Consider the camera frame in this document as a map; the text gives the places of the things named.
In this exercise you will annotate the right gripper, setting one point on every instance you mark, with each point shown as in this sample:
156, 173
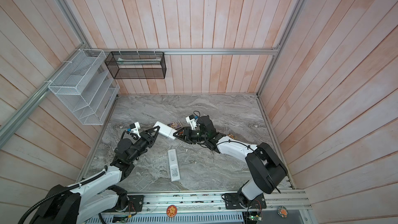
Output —
187, 130

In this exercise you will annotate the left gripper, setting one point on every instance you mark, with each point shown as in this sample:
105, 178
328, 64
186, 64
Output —
150, 138

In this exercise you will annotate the white remote control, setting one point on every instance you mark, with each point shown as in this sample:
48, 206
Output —
165, 130

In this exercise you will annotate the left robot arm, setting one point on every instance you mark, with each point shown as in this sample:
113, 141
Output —
76, 203

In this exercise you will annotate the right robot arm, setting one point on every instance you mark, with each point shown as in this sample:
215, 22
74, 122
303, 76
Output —
266, 168

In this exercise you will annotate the white remote with label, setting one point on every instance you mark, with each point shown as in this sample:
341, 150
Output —
173, 164

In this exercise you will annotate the red round sticker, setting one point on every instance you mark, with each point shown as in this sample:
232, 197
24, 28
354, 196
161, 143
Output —
171, 211

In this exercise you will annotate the black mesh basket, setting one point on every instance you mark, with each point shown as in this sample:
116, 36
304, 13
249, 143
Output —
136, 65

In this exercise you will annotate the round patterned badge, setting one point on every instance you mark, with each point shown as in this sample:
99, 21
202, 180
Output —
282, 212

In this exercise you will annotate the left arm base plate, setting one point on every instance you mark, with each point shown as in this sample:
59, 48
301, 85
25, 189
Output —
131, 203

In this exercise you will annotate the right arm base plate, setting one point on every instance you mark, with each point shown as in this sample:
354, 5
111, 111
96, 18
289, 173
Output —
239, 201

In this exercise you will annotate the white wire mesh shelf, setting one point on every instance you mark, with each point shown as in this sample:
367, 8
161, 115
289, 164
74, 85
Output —
86, 89

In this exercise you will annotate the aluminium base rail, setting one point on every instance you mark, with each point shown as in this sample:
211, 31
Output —
201, 201

